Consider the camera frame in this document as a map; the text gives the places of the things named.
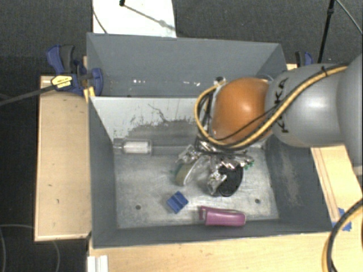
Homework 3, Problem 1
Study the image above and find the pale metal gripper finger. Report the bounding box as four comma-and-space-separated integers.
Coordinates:
175, 144, 200, 165
206, 166, 228, 196

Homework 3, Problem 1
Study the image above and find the black oval object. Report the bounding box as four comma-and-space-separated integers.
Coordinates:
217, 165, 244, 198

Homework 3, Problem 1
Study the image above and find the olive green round object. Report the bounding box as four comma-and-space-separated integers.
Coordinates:
171, 163, 194, 187

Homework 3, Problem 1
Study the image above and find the blue ridged block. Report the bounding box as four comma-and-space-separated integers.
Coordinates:
165, 190, 190, 214

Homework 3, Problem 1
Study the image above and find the grey metal bin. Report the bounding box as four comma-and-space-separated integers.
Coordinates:
86, 32, 333, 248

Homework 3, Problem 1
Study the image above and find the clear glass bottle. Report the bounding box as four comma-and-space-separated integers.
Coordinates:
112, 139, 153, 156

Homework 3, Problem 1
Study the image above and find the pale wood board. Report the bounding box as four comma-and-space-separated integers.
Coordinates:
33, 75, 92, 243

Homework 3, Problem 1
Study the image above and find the purple handle tool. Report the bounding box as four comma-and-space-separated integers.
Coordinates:
197, 205, 247, 227

